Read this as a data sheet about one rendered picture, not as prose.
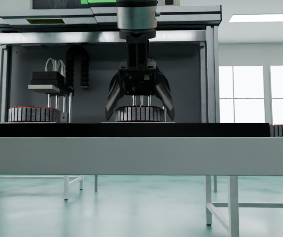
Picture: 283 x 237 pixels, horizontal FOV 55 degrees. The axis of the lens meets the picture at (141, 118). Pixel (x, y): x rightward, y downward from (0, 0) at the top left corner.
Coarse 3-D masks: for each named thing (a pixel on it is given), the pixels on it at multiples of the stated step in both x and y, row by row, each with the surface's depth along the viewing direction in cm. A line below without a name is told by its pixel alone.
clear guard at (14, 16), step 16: (0, 0) 62; (16, 0) 62; (32, 0) 62; (48, 0) 62; (64, 0) 62; (80, 0) 62; (0, 16) 70; (16, 16) 70; (32, 16) 70; (48, 16) 70; (64, 16) 70; (80, 16) 70; (32, 32) 80
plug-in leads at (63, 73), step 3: (48, 60) 79; (51, 60) 80; (54, 60) 82; (60, 60) 81; (54, 63) 82; (57, 63) 82; (60, 63) 80; (63, 63) 80; (45, 66) 78; (54, 66) 81; (57, 66) 82; (45, 69) 77; (54, 69) 81; (57, 69) 81; (63, 72) 77; (63, 75) 77
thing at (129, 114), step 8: (120, 112) 59; (128, 112) 58; (136, 112) 58; (144, 112) 57; (152, 112) 58; (160, 112) 59; (120, 120) 59; (128, 120) 58; (136, 120) 58; (144, 120) 58; (152, 120) 58; (160, 120) 59
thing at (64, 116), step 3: (63, 114) 76; (66, 114) 76; (72, 114) 80; (63, 117) 75; (66, 117) 75; (72, 117) 80; (60, 120) 75; (63, 120) 75; (66, 120) 75; (72, 120) 80
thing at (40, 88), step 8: (32, 72) 69; (40, 72) 69; (48, 72) 69; (56, 72) 69; (32, 80) 69; (40, 80) 69; (48, 80) 69; (56, 80) 69; (64, 80) 75; (32, 88) 66; (40, 88) 66; (48, 88) 66; (56, 88) 69; (64, 88) 74; (48, 96) 78; (56, 96) 78; (64, 96) 78; (48, 104) 78; (56, 104) 78; (64, 104) 78
